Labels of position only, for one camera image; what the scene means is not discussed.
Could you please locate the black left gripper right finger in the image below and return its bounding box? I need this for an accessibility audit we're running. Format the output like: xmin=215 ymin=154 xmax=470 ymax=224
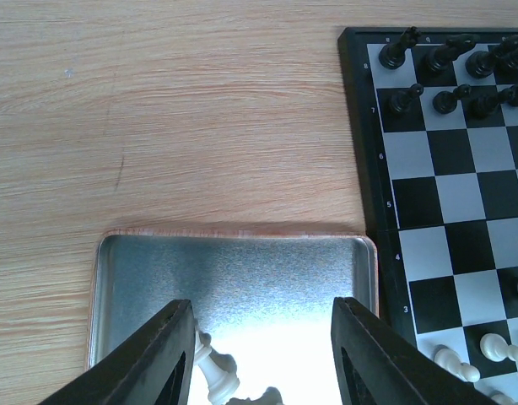
xmin=331 ymin=297 xmax=512 ymax=404

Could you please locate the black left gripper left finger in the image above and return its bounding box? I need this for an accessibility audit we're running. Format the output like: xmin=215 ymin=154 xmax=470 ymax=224
xmin=42 ymin=300 xmax=195 ymax=404

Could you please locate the black white chess board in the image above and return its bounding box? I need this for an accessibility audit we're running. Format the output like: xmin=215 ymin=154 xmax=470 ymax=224
xmin=338 ymin=27 xmax=518 ymax=404

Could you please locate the white chess piece in tray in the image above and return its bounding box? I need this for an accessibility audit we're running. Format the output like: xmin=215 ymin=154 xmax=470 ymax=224
xmin=194 ymin=329 xmax=240 ymax=405
xmin=226 ymin=386 xmax=283 ymax=405

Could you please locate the dark cork-edged tray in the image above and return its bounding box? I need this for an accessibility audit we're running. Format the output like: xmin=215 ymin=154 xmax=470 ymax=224
xmin=86 ymin=232 xmax=378 ymax=404

